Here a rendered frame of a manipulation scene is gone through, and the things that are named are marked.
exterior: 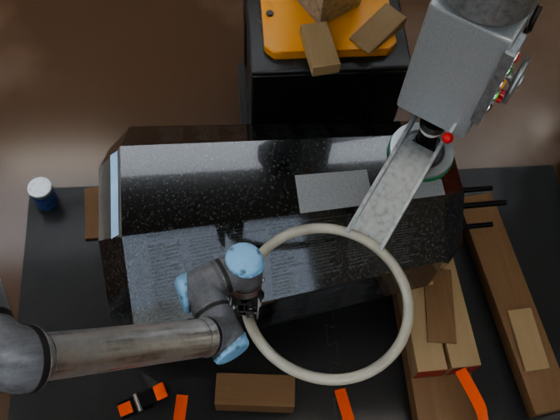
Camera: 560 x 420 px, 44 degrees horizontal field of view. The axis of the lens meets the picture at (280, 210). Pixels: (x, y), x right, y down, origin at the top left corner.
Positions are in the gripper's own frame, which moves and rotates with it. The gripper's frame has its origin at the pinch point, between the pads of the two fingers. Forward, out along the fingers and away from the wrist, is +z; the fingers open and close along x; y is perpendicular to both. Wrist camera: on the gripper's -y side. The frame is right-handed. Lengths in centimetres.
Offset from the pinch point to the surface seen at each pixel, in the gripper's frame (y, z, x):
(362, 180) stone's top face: -46, 4, 36
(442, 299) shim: -29, 63, 75
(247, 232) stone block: -27.3, 7.9, -0.8
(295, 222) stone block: -31.0, 6.8, 14.4
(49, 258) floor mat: -49, 83, -85
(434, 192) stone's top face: -43, 4, 59
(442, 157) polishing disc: -54, 1, 62
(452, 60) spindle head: -47, -54, 50
